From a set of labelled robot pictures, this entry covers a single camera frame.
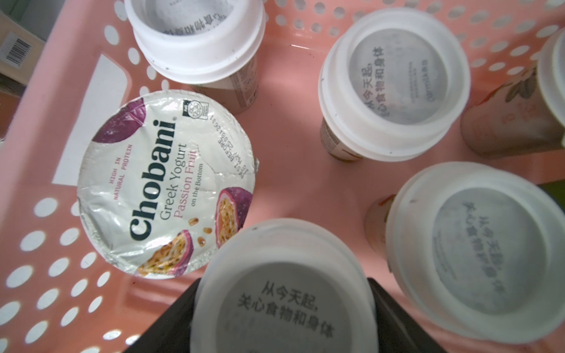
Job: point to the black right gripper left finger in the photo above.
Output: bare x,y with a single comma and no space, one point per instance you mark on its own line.
172,331

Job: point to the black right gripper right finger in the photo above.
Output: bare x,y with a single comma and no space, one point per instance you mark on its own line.
397,330

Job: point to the brown foil-lid yogurt cup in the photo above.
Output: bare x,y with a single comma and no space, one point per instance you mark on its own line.
165,183

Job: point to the green white-lid yogurt cup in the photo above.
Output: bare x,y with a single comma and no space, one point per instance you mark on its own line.
556,190

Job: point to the orange spice jar black lid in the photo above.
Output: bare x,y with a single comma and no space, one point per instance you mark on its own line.
20,52

